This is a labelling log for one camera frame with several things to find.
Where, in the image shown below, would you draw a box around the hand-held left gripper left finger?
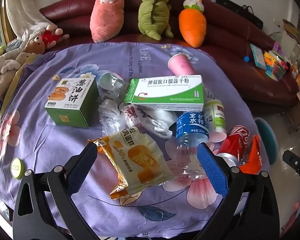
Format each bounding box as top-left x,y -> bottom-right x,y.
13,142 -> 98,240

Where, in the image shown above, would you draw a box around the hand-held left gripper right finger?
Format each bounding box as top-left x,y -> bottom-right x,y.
190,142 -> 285,240

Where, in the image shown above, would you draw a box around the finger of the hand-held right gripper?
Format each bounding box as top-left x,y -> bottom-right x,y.
282,150 -> 300,180

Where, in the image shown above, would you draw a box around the teal plastic basin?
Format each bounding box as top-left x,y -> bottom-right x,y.
254,117 -> 279,165

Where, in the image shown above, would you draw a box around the red soda can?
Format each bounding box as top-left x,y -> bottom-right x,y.
216,125 -> 250,167

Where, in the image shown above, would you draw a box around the orange foil wrapper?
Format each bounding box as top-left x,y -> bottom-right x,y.
239,134 -> 263,174

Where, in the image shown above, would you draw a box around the blue labelled water bottle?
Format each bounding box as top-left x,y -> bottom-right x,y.
174,110 -> 210,180

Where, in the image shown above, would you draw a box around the white green labelled cup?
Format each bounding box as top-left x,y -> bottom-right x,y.
203,99 -> 227,143

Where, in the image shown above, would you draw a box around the yellow cake wrapper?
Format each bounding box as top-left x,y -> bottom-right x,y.
87,130 -> 174,202

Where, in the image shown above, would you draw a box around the clear plastic bag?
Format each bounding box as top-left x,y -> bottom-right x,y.
99,99 -> 127,135

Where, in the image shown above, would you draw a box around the green snack box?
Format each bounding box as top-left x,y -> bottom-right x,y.
44,74 -> 100,128

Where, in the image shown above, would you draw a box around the clear plastic wrappers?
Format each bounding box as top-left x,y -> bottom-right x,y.
120,104 -> 174,138

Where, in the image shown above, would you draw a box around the clear plastic cup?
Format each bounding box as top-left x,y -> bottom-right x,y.
97,71 -> 128,99

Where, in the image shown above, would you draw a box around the green and white medicine box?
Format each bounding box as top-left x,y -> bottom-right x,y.
124,75 -> 205,105

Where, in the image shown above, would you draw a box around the pink paper cup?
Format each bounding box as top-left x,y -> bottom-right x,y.
168,54 -> 195,77

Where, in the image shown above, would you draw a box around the purple floral tablecloth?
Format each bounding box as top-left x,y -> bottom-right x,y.
0,41 -> 270,238

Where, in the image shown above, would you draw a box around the green round device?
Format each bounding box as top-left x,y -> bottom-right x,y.
10,157 -> 25,180

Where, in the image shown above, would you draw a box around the teal picture book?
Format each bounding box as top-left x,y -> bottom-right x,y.
249,44 -> 268,69

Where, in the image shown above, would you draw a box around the white rabbit plush toy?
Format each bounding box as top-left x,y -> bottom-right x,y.
0,52 -> 28,105

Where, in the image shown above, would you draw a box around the brown teddy bear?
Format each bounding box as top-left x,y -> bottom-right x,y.
24,36 -> 47,54

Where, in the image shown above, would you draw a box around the plush bear in red clothes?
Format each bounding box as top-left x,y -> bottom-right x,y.
34,25 -> 69,49

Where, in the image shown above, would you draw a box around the cardboard box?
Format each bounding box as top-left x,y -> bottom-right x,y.
281,19 -> 300,39

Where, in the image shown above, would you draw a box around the dark red leather sofa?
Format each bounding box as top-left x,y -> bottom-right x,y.
39,0 -> 300,110

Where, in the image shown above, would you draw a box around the orange carrot plush toy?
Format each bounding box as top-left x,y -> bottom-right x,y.
178,0 -> 207,48

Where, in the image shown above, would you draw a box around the pink rabbit plush pillow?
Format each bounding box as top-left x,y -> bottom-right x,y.
90,0 -> 125,43

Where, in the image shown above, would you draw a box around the black bag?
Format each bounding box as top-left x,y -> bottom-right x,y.
215,0 -> 263,30

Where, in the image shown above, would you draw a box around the green dinosaur plush toy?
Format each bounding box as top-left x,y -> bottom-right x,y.
138,0 -> 174,40

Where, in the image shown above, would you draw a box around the white blanket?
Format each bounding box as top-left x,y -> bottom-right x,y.
5,0 -> 55,40

